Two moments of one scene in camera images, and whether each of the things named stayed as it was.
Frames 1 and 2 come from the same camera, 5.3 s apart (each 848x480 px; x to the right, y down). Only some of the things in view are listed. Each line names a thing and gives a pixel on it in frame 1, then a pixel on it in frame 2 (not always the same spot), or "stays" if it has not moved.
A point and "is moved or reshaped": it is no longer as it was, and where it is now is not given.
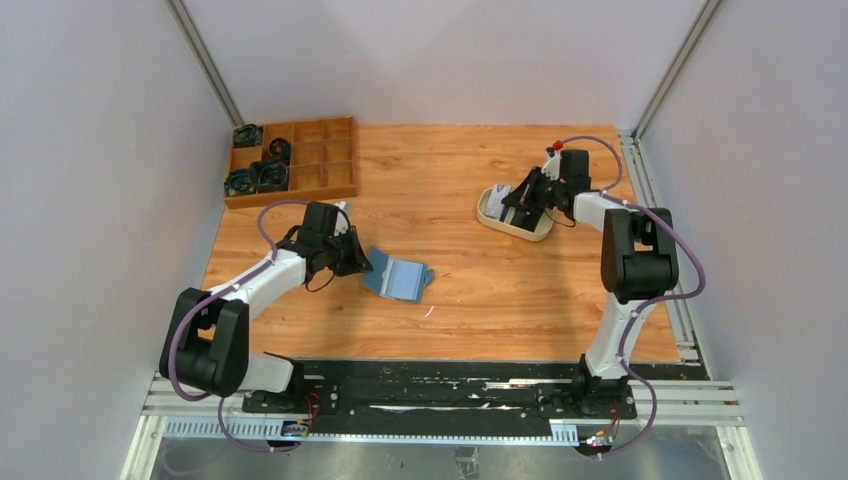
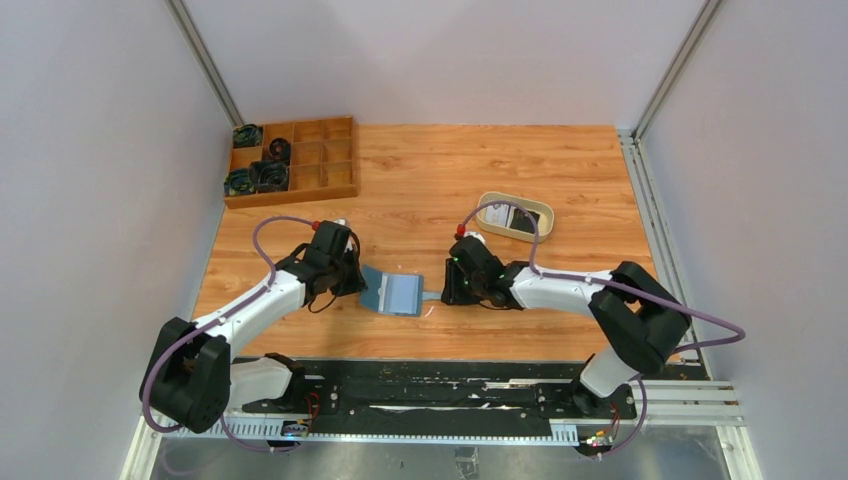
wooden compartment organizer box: x=323 y=162 stays
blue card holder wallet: x=396 y=278 is moved or reshaped
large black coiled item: x=269 y=176 stays
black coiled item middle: x=280 y=149 stays
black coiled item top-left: x=248 y=135 stays
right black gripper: x=534 y=196 to x=451 y=283
